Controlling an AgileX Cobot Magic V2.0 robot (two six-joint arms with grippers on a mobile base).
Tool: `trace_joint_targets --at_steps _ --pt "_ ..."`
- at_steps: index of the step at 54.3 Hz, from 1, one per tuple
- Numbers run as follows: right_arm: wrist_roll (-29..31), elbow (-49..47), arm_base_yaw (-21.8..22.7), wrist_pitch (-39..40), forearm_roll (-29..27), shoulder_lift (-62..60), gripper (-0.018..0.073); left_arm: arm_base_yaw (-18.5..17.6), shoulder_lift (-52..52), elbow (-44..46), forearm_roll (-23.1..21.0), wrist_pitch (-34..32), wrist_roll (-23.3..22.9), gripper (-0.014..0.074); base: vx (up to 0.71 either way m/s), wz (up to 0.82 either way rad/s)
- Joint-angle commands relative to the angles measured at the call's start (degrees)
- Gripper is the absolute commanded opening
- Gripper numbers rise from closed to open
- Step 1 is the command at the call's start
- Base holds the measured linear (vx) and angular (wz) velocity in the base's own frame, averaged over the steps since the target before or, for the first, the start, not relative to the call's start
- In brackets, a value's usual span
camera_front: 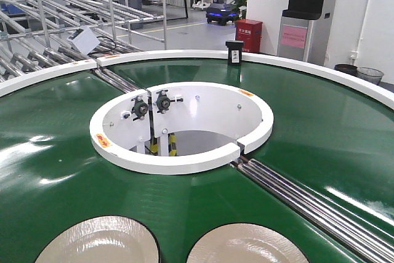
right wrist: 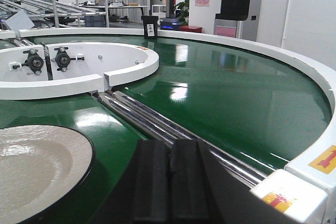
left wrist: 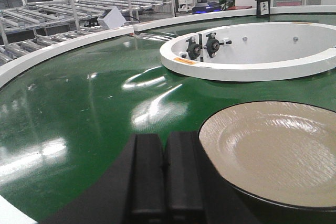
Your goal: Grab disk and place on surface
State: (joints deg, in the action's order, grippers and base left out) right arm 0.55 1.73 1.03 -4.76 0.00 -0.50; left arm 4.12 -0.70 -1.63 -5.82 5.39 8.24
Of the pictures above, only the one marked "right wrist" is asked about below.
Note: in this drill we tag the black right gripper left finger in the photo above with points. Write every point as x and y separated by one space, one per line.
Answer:
151 200

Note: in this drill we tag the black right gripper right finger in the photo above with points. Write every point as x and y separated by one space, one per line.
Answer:
189 195

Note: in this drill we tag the beige plate black rim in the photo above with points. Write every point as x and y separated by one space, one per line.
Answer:
40 164

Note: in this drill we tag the steel transfer rollers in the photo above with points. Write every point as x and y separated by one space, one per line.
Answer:
154 124

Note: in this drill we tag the white outer conveyor guard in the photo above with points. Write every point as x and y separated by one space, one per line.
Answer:
271 108

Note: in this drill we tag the red fire box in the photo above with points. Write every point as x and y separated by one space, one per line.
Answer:
192 29

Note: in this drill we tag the black small bin with label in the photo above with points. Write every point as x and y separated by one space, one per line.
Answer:
150 26

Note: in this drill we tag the blue mobile robot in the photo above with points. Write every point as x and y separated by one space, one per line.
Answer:
170 22

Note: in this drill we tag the white trolley cart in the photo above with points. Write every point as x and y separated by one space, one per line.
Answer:
159 10

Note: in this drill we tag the green potted plant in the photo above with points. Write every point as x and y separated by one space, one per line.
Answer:
182 11

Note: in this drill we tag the office desk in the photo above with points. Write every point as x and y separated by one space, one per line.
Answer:
115 7

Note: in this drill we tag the metal roller rack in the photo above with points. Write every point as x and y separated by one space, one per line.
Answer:
39 9

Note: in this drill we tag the white box on rack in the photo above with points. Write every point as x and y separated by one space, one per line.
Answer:
19 21

